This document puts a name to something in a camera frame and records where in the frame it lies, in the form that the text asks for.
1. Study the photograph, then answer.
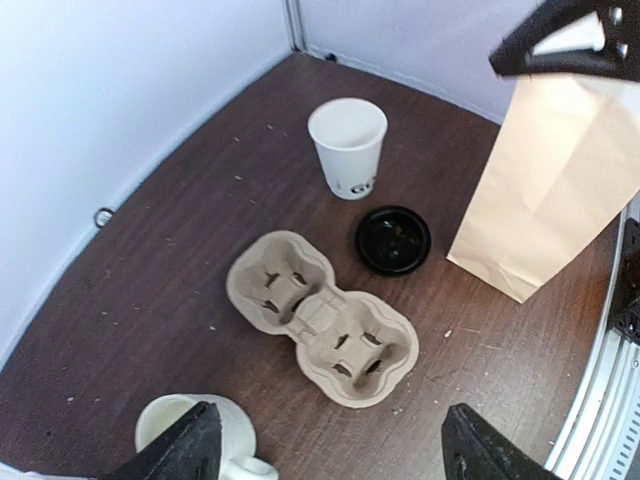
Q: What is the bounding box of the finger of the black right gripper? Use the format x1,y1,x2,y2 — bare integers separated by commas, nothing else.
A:
488,0,640,81

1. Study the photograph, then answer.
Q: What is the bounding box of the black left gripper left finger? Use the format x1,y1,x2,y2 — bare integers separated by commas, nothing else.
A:
105,401,222,480

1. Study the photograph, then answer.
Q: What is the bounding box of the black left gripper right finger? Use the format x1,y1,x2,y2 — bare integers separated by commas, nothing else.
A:
441,403,555,480

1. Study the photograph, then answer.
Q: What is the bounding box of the cardboard cup carrier tray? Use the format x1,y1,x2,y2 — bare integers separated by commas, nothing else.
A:
226,230,419,409

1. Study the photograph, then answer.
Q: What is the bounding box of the black plastic cup lid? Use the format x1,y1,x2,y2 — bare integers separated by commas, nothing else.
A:
355,205,432,277

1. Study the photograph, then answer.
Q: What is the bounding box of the white paper coffee cup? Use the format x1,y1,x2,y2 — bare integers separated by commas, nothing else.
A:
307,97,388,201

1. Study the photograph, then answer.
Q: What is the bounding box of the white ceramic mug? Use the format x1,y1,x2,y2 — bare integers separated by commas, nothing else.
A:
135,394,279,479

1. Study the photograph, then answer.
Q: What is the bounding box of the brown paper bag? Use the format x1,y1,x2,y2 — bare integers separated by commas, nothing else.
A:
447,74,639,303

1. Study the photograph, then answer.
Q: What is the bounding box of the aluminium front rail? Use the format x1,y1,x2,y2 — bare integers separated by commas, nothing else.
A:
545,197,639,479

